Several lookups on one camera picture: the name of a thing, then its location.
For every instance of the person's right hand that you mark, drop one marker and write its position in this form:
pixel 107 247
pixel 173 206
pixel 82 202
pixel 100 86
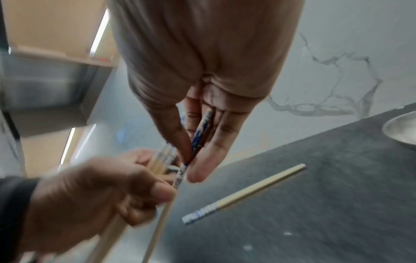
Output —
pixel 208 51

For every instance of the person's left hand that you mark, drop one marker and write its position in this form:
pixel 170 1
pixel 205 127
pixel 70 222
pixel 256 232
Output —
pixel 91 197

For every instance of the large steel ladle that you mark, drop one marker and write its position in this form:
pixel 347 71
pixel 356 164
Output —
pixel 403 131

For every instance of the person's left forearm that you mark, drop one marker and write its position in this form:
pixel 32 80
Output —
pixel 13 218

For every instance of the LED light strip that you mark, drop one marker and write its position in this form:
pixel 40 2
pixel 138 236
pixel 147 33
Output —
pixel 99 30
pixel 68 146

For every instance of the steel range hood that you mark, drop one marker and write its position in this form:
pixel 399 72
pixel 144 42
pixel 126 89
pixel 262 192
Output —
pixel 48 84

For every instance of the wooden overhead cabinet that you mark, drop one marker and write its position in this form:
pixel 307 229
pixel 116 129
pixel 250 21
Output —
pixel 48 25

